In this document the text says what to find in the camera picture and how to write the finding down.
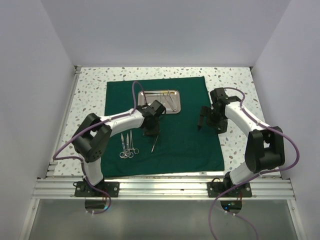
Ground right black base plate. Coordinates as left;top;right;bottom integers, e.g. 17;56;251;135
206;181;253;198

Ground steel surgical scissors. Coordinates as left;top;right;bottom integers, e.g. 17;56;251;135
119;133;128;159

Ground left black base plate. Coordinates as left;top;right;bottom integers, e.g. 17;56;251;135
72;180;120;198

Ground stainless steel instrument tray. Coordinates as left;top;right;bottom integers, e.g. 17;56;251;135
137;89;182;114

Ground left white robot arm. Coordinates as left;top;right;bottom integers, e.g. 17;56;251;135
71;100;166;197

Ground steel tweezers in tray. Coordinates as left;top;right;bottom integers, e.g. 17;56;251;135
160;93;172;109

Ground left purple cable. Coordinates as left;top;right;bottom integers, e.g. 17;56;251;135
52;81;146;215

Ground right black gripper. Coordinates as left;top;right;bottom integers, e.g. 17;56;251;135
198;105;228;135

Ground aluminium mounting rail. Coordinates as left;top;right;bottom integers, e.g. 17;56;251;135
32;176;296;200

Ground steel needle holder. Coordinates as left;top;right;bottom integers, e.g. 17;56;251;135
167;90;177;112

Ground steel ring forceps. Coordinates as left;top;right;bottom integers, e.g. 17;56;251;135
129;130;140;154
125;134;134;158

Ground green surgical cloth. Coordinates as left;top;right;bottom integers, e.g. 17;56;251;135
101;76;225;178

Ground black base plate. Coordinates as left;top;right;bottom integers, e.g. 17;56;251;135
206;181;253;198
72;180;120;198

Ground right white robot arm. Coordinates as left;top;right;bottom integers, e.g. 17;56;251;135
197;87;285;197

